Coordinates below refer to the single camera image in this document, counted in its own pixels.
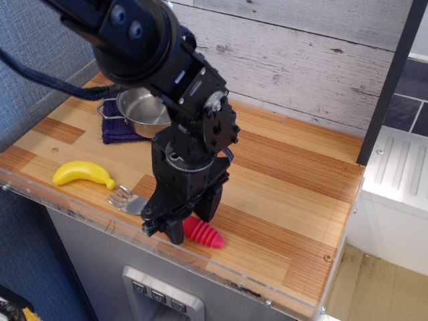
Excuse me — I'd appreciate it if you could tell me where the grey toy fridge cabinet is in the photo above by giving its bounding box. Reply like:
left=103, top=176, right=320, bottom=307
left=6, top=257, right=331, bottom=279
left=45, top=207, right=322, bottom=321

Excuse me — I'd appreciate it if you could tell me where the clear acrylic table edge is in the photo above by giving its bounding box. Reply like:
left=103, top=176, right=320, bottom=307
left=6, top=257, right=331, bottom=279
left=1, top=165, right=362, bottom=320

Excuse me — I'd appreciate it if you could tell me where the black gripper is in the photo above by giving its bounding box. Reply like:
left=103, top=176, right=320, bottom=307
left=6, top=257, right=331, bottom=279
left=141, top=128, right=234, bottom=244

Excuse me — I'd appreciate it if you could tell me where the stainless steel pot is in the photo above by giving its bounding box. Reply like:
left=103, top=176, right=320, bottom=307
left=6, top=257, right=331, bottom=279
left=97, top=88, right=171, bottom=138

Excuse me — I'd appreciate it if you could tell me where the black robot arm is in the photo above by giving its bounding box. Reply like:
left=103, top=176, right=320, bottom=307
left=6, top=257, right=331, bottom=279
left=49, top=1, right=239, bottom=245

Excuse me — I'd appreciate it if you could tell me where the yellow plastic banana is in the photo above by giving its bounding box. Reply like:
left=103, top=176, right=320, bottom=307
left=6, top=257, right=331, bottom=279
left=52, top=160, right=116, bottom=190

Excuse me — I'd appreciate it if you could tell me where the yellow object bottom left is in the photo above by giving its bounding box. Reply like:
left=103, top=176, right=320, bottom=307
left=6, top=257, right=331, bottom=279
left=22, top=308, right=41, bottom=321

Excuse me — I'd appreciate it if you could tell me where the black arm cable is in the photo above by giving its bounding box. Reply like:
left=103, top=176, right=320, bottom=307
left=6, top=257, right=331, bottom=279
left=0, top=48, right=121, bottom=101

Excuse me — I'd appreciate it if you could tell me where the red handled metal fork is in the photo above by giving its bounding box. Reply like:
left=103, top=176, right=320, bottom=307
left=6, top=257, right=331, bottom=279
left=106, top=185, right=226, bottom=250

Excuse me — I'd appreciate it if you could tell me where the silver dispenser button panel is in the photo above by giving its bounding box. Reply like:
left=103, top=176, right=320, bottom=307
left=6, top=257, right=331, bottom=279
left=122, top=265, right=205, bottom=320

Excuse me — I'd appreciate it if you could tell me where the white toy sink unit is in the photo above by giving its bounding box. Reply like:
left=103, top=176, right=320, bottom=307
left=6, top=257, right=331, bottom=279
left=346, top=126, right=427, bottom=274

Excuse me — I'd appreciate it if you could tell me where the purple folded cloth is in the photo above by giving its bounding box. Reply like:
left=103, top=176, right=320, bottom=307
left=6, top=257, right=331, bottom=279
left=102, top=100, right=148, bottom=144

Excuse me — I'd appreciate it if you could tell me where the black right vertical post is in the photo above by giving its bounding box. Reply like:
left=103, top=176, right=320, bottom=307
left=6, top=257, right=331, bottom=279
left=356, top=0, right=427, bottom=166

